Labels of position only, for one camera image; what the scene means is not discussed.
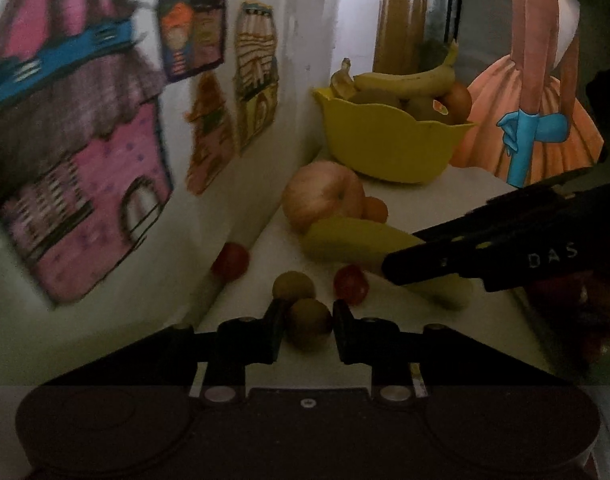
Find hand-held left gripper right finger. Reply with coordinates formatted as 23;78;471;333
332;300;576;406

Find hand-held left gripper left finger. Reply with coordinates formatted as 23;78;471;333
40;300;286;406

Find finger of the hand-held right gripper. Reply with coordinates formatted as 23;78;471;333
382;243;517;287
412;179;567;245

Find small green round fruit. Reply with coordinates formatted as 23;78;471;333
285;298;333;348
272;271;317;305

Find small red tomato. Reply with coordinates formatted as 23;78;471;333
333;265;370;306
211;242;251;279

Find small orange tangerine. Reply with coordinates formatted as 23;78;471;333
361;196;389;223

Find yellow banana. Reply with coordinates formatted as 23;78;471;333
299;217;473;310

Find pale pink apple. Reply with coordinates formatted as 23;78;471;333
281;160;367;233

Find person's right hand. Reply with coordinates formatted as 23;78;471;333
528;267;610;377

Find small orange-red apple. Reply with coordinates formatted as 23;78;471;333
442;84;472;125

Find kiwi with sticker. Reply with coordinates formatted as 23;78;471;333
405;96;453;126

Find yellow plastic bowl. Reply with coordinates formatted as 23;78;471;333
312;87;478;184

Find woman in orange dress poster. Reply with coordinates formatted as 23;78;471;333
450;0;606;188

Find long spotted banana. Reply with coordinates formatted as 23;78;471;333
354;42;460;98

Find brown kiwi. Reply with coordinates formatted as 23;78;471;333
352;89;403;111

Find houses drawing on paper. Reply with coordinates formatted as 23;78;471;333
0;0;331;311

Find wooden door post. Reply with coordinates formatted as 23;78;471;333
374;0;431;73

